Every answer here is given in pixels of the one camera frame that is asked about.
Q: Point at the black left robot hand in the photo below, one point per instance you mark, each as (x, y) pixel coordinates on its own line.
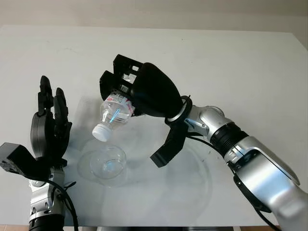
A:
(45, 134)

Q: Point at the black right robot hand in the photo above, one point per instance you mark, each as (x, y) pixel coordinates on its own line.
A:
(156, 93)

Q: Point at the clear plastic water bottle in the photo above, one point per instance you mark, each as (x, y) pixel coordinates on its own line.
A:
(115, 113)

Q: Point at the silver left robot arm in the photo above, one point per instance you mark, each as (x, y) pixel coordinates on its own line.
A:
(41, 197)

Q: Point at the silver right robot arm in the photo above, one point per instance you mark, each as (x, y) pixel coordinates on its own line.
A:
(264, 168)

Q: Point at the clear glass bowl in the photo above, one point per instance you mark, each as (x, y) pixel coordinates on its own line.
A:
(108, 168)

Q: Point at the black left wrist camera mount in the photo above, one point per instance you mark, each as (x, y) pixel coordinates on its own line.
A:
(16, 158)

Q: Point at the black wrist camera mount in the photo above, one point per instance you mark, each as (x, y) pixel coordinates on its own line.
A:
(168, 149)
(16, 158)

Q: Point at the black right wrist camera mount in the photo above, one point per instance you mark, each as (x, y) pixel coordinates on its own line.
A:
(168, 149)

